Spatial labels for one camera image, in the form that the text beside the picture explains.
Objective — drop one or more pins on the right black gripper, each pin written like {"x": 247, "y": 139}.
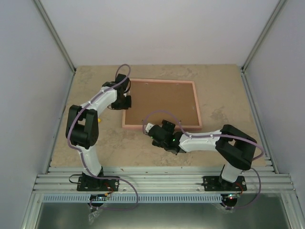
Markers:
{"x": 171, "y": 129}

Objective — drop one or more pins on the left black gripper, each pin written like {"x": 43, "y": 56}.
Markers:
{"x": 128, "y": 104}

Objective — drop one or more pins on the pink picture frame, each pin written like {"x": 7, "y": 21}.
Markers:
{"x": 155, "y": 99}

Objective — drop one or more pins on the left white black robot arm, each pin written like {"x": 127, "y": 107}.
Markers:
{"x": 82, "y": 130}

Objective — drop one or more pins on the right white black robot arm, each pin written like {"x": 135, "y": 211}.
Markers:
{"x": 235, "y": 146}

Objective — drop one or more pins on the clear plastic bag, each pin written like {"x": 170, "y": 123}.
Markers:
{"x": 93, "y": 215}

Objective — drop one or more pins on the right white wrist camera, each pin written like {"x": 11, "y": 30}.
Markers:
{"x": 147, "y": 128}

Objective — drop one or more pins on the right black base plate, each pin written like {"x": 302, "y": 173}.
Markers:
{"x": 216, "y": 183}

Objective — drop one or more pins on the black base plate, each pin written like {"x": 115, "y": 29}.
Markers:
{"x": 216, "y": 183}
{"x": 86, "y": 183}

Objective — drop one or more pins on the light blue cable duct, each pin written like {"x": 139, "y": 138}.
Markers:
{"x": 132, "y": 198}

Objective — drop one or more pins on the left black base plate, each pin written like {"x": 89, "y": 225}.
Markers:
{"x": 86, "y": 183}

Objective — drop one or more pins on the aluminium rail platform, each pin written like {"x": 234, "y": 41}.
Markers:
{"x": 161, "y": 173}

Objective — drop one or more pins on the aluminium corner post left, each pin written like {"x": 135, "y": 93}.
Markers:
{"x": 43, "y": 13}

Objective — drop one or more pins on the aluminium corner post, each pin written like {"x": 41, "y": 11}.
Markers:
{"x": 43, "y": 13}
{"x": 268, "y": 26}

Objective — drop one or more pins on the aluminium corner post right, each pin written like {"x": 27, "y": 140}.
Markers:
{"x": 268, "y": 26}

